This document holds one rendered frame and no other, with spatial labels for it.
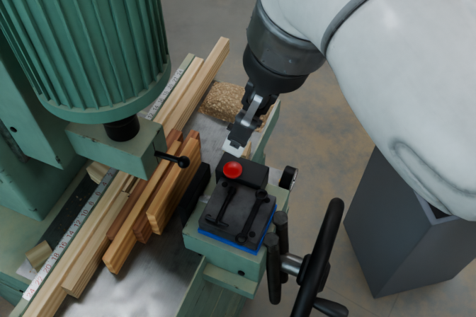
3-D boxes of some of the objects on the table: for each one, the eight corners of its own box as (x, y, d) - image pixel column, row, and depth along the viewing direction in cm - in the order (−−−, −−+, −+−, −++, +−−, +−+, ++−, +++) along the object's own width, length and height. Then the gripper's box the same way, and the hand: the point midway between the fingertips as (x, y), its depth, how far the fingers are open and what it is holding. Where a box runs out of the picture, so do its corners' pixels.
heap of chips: (261, 133, 93) (261, 121, 90) (197, 111, 96) (195, 99, 93) (276, 100, 97) (278, 88, 94) (215, 81, 101) (214, 68, 98)
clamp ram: (222, 245, 78) (220, 223, 71) (182, 230, 80) (176, 205, 73) (243, 202, 83) (243, 175, 76) (205, 187, 85) (202, 160, 78)
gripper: (275, -8, 53) (227, 107, 73) (228, 70, 45) (190, 173, 66) (334, 22, 52) (270, 129, 73) (297, 105, 45) (237, 197, 65)
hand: (238, 138), depth 66 cm, fingers closed
